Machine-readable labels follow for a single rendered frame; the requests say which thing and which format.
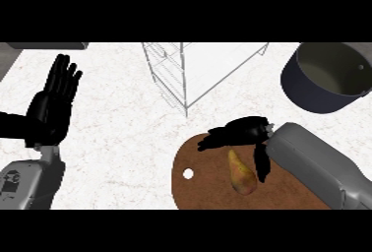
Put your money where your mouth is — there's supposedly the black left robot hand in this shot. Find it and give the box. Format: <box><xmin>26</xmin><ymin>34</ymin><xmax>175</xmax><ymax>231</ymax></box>
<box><xmin>0</xmin><ymin>53</ymin><xmax>83</xmax><ymax>149</ymax></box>

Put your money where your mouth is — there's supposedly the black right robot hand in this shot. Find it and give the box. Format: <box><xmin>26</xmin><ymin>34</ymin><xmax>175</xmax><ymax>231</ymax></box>
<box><xmin>196</xmin><ymin>115</ymin><xmax>275</xmax><ymax>184</ymax></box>

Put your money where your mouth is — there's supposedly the yellow-brown pear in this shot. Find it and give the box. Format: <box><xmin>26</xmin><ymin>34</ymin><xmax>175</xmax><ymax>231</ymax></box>
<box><xmin>227</xmin><ymin>149</ymin><xmax>258</xmax><ymax>196</ymax></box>

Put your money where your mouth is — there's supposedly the brown wooden cutting board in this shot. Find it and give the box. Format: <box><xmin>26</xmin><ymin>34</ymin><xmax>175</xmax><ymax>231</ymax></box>
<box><xmin>171</xmin><ymin>132</ymin><xmax>331</xmax><ymax>211</ymax></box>

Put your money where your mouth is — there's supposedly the dark grey pot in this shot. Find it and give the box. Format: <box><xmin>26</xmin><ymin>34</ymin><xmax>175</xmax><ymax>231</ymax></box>
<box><xmin>278</xmin><ymin>42</ymin><xmax>372</xmax><ymax>115</ymax></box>

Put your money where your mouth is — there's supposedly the grey appliance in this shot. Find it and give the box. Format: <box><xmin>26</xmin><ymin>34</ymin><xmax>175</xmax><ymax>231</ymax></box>
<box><xmin>0</xmin><ymin>42</ymin><xmax>89</xmax><ymax>83</ymax></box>

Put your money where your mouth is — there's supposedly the white wire basket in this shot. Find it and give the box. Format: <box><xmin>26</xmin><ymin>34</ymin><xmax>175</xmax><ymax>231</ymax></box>
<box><xmin>140</xmin><ymin>42</ymin><xmax>269</xmax><ymax>118</ymax></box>

